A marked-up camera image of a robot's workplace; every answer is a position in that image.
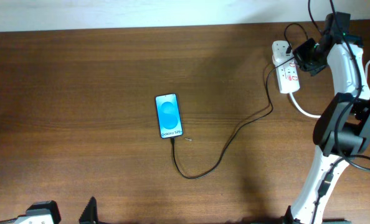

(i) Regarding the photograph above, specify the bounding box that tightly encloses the black USB charging cable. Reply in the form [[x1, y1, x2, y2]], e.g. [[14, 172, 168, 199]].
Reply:
[[169, 23, 310, 180]]

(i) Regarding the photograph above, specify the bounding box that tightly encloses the blue Samsung Galaxy smartphone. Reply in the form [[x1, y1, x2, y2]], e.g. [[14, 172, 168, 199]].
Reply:
[[155, 93, 183, 139]]

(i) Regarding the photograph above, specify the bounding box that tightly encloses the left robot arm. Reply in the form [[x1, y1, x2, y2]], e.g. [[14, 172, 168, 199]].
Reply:
[[0, 197, 100, 224]]

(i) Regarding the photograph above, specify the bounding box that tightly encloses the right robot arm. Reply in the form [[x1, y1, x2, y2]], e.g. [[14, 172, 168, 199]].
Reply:
[[282, 11, 370, 224]]

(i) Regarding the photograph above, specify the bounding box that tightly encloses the white USB charger adapter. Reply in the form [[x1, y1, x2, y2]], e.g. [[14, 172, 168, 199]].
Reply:
[[272, 48, 293, 66]]

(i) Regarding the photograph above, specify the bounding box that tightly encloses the white power strip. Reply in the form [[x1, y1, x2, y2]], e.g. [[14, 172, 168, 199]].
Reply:
[[272, 40, 300, 94]]

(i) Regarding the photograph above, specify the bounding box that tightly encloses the white power strip cord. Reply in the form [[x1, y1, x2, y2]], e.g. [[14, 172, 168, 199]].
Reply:
[[289, 55, 370, 119]]

